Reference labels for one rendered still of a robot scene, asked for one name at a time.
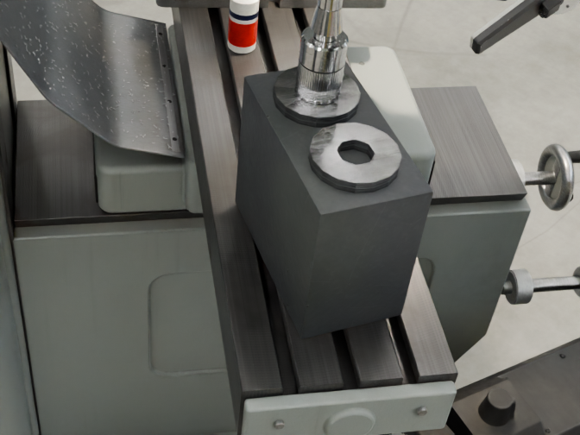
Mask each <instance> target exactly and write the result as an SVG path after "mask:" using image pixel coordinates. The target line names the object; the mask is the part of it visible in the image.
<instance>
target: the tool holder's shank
mask: <svg viewBox="0 0 580 435"><path fill-rule="evenodd" d="M342 4H343V0H318V2H317V5H316V9H315V11H314V14H313V17H312V22H311V26H310V27H311V30H312V31H313V32H314V37H315V38H316V39H317V40H319V41H322V42H331V41H334V40H336V39H337V35H339V34H341V32H342V30H343V19H342Z"/></svg>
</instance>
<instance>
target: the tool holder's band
mask: <svg viewBox="0 0 580 435"><path fill-rule="evenodd" d="M348 42H349V38H348V35H347V34H345V32H344V31H343V30H342V32H341V34H339V35H337V39H336V40H334V41H331V42H322V41H319V40H317V39H316V38H315V37H314V32H313V31H312V30H311V27H310V26H309V27H307V28H305V29H304V30H303V32H302V34H301V40H300V44H301V46H302V48H303V49H304V50H305V51H306V52H308V53H309V54H311V55H313V56H316V57H319V58H327V59H328V58H336V57H338V56H340V55H342V54H344V53H345V52H346V50H347V48H348Z"/></svg>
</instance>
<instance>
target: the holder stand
mask: <svg viewBox="0 0 580 435"><path fill-rule="evenodd" d="M297 69H298V67H297V66H296V67H293V68H289V69H287V70H281V71H276V72H265V73H259V74H254V75H248V76H246V77H244V82H243V106H242V117H241V129H240V142H239V153H238V165H237V177H236V200H235V201H236V205H237V207H238V209H239V211H240V212H241V214H242V216H243V219H244V221H245V223H246V225H247V227H248V229H249V232H250V234H251V236H252V237H253V239H254V241H255V245H256V247H257V248H258V250H259V252H260V254H261V256H262V259H263V260H264V263H265V265H266V267H267V269H268V272H269V273H270V275H271V277H272V279H273V281H274V284H275V286H276V288H277V290H278V292H279V294H280V296H281V298H282V300H283V303H284V305H285V307H286V309H287V311H288V313H289V315H290V317H291V319H292V321H293V324H294V326H295V328H296V330H297V332H298V333H299V336H300V338H303V339H304V338H308V337H315V336H318V335H322V334H325V333H329V332H333V331H339V330H342V329H346V328H350V327H353V326H357V325H364V324H367V323H371V322H375V321H378V320H382V319H385V318H392V317H395V316H399V315H401V314H402V310H403V306H404V304H405V300H406V296H407V290H408V288H409V284H410V280H411V277H412V273H413V268H414V264H415V261H416V257H417V254H418V251H419V245H420V241H421V237H422V235H423V231H424V228H425V224H426V219H427V215H428V211H429V208H430V204H431V201H432V195H433V191H432V189H431V187H430V186H429V184H428V183H427V181H426V179H425V178H424V176H423V175H422V173H421V172H420V170H419V169H418V168H417V166H416V165H415V163H414V162H413V160H412V158H411V157H410V155H409V154H408V153H407V151H406V150H405V149H404V147H403V146H402V144H401V143H400V141H399V139H398V138H397V136H396V135H395V133H394V132H393V131H392V129H391V128H390V126H389V125H388V123H387V121H386V120H385V118H384V117H383V115H382V114H381V113H380V111H379V110H378V109H377V107H376V106H375V104H374V102H373V101H372V99H371V98H370V96H369V95H368V93H367V92H366V91H365V89H364V88H363V86H362V84H361V83H360V81H359V80H358V78H357V77H356V75H355V74H354V73H353V72H352V70H351V69H350V67H349V65H348V64H347V62H346V61H345V65H344V75H343V81H342V86H341V91H340V96H339V97H338V99H337V100H335V101H334V102H331V103H329V104H312V103H309V102H306V101H305V100H303V99H302V98H300V97H299V96H298V94H297V93H296V91H295V84H296V76H297Z"/></svg>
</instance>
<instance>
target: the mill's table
mask: <svg viewBox="0 0 580 435"><path fill-rule="evenodd" d="M315 9H316V8H280V7H279V4H278V3H277V2H269V3H268V8H259V14H258V24H257V36H256V44H255V49H254V50H253V51H252V52H250V53H247V54H239V53H235V52H233V51H232V50H230V49H229V47H228V28H229V14H230V8H172V14H173V25H174V30H175V36H176V41H177V48H178V53H179V59H180V70H181V75H182V81H183V86H184V93H185V98H186V108H187V115H188V120H189V126H190V131H191V138H192V148H193V153H194V159H195V165H196V170H197V176H198V182H199V192H200V198H201V204H202V210H203V215H204V221H205V232H206V237H207V243H208V249H209V255H210V260H211V271H212V277H213V282H214V288H215V294H216V300H217V310H218V316H219V321H220V327H221V332H222V339H223V344H224V354H225V361H226V366H227V372H228V377H229V384H230V394H231V399H232V406H233V411H234V417H235V422H236V433H237V435H380V434H389V433H398V432H415V431H424V430H433V429H442V428H444V426H445V424H446V421H447V419H448V416H449V413H450V410H451V407H452V404H453V401H454V399H455V396H456V393H457V390H456V387H455V382H456V379H457V375H458V372H457V368H456V365H455V363H454V360H453V357H452V354H451V351H450V348H449V345H448V343H447V340H446V337H445V334H444V331H443V328H442V325H441V323H440V320H439V317H438V314H437V311H436V308H435V305H434V303H433V300H432V296H431V294H430V291H429V288H428V286H427V283H426V279H425V276H424V274H423V271H422V268H421V266H420V264H419V259H418V257H416V261H415V264H414V268H413V273H412V277H411V280H410V284H409V288H408V290H407V296H406V300H405V304H404V306H403V310H402V314H401V315H399V316H395V317H392V318H385V319H382V320H378V321H375V322H371V323H367V324H364V325H357V326H353V327H350V328H346V329H342V330H339V331H333V332H329V333H325V334H322V335H318V336H315V337H308V338H304V339H303V338H300V336H299V333H298V332H297V330H296V328H295V326H294V324H293V321H292V319H291V317H290V315H289V313H288V311H287V309H286V307H285V305H284V303H283V300H282V298H281V296H280V294H279V292H278V290H277V288H276V286H275V284H274V281H273V279H272V277H271V275H270V273H269V272H268V269H267V267H266V265H265V263H264V260H263V259H262V256H261V254H260V252H259V250H258V248H257V247H256V245H255V241H254V239H253V237H252V236H251V234H250V232H249V229H248V227H247V225H246V223H245V221H244V219H243V216H242V214H241V212H240V211H239V209H238V207H237V205H236V201H235V200H236V177H237V165H238V153H239V142H240V129H241V117H242V106H243V82H244V77H246V76H248V75H254V74H259V73H270V72H276V71H281V70H287V69H289V68H293V67H296V66H298V61H299V47H300V40H301V34H302V32H303V30H304V29H305V28H307V27H309V26H311V22H312V17H313V14H314V11H315Z"/></svg>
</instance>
